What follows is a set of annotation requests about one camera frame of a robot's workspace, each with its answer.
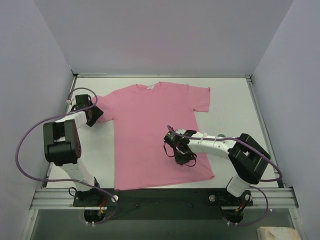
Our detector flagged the pink t-shirt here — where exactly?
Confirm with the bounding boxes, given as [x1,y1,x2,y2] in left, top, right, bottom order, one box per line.
[93,82,214,190]

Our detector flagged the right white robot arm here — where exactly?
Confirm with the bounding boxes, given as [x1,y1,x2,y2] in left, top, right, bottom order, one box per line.
[163,128,271,198]

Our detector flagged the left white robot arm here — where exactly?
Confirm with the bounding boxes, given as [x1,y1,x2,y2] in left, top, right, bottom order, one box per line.
[43,94,103,206]

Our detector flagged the beige foam block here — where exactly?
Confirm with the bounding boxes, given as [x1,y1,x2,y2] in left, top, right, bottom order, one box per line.
[257,226,301,240]

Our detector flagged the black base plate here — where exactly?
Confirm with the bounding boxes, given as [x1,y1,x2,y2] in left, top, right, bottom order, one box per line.
[72,188,253,222]

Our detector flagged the aluminium frame rail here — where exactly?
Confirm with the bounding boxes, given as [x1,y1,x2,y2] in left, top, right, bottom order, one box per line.
[29,74,300,211]

